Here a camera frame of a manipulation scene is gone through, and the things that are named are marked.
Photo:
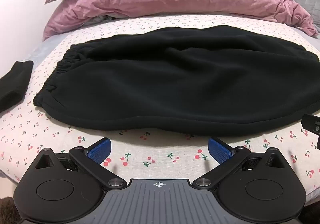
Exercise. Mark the cherry print bed sheet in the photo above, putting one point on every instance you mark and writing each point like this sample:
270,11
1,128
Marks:
162,149

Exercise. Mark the black pants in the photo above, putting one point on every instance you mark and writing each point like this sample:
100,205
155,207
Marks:
162,84

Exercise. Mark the dark brown fuzzy cloth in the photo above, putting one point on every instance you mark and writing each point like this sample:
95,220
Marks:
7,210

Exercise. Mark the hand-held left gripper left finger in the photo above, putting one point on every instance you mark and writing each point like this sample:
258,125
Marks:
103,147

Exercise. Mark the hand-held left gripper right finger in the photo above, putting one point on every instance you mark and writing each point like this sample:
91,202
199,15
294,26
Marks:
217,148

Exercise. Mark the folded black garment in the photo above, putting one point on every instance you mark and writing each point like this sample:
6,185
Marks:
12,84

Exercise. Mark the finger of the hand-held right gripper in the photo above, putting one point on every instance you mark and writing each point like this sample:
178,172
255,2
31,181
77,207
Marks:
311,124

